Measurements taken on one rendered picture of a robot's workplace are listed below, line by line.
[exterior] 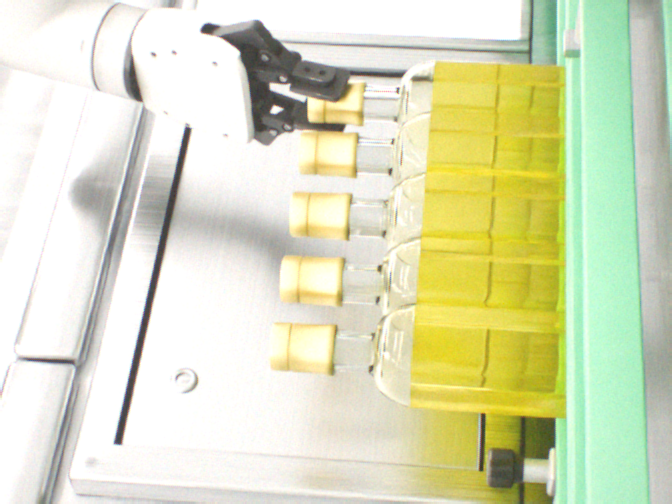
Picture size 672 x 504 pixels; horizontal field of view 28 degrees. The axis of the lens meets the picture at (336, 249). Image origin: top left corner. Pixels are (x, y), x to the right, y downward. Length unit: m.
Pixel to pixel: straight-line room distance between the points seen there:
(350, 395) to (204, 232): 0.21
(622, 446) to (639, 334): 0.07
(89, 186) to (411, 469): 0.40
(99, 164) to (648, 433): 0.63
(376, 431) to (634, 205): 0.31
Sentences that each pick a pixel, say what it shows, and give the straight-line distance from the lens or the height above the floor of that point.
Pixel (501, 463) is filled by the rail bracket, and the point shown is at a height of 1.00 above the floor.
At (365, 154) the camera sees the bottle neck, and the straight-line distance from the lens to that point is 1.00.
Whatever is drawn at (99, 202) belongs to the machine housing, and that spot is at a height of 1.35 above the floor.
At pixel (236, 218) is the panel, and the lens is 1.15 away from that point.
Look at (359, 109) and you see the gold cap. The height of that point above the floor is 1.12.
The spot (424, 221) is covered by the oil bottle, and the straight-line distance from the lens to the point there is 0.94.
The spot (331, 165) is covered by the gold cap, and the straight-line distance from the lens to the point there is 1.00.
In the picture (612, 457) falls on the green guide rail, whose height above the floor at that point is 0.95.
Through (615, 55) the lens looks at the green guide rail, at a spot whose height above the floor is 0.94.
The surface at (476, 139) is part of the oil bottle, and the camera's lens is 0.99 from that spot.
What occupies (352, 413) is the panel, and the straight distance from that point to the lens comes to 1.03.
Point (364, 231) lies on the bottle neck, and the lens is 0.97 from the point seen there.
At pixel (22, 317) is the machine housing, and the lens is 1.13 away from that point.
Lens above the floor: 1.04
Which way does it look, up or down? 5 degrees up
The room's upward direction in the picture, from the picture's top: 87 degrees counter-clockwise
